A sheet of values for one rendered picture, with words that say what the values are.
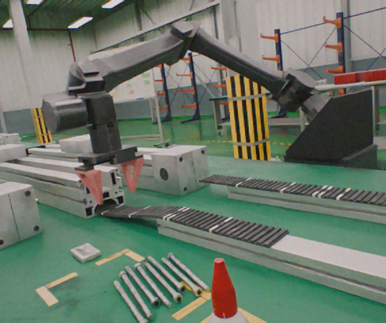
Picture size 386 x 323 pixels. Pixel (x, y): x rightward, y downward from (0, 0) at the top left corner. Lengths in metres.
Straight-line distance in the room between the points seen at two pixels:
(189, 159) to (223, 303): 0.56
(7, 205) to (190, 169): 0.38
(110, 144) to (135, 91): 5.97
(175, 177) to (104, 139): 0.20
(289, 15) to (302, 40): 0.73
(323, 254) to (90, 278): 0.30
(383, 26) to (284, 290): 8.26
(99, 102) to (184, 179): 0.26
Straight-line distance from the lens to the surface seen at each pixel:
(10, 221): 0.70
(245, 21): 4.10
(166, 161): 0.78
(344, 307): 0.40
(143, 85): 6.50
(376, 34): 8.58
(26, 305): 0.50
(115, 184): 0.77
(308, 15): 9.32
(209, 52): 1.05
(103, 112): 0.66
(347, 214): 0.60
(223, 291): 0.24
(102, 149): 0.67
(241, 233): 0.48
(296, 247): 0.44
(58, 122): 0.62
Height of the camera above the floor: 1.01
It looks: 12 degrees down
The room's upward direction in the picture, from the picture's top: 8 degrees counter-clockwise
